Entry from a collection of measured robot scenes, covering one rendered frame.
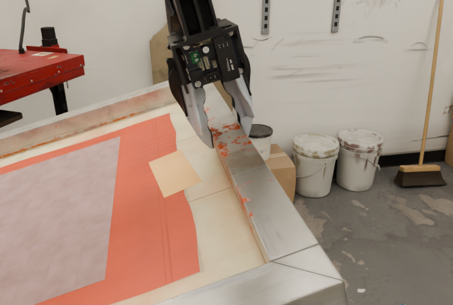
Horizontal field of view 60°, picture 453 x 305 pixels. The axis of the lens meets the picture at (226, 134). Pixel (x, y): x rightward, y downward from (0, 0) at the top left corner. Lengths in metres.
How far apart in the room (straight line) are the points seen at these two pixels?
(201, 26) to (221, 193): 0.18
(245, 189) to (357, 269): 1.93
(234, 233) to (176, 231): 0.06
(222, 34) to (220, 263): 0.22
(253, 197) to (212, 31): 0.17
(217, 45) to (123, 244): 0.22
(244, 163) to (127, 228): 0.14
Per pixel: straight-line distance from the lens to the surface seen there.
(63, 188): 0.59
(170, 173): 0.51
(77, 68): 1.84
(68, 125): 0.78
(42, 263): 0.46
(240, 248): 0.36
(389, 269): 2.33
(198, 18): 0.40
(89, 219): 0.49
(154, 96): 0.75
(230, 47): 0.41
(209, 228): 0.39
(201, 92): 0.48
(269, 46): 2.63
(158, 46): 2.44
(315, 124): 2.92
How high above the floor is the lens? 1.44
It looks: 23 degrees down
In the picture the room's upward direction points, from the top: straight up
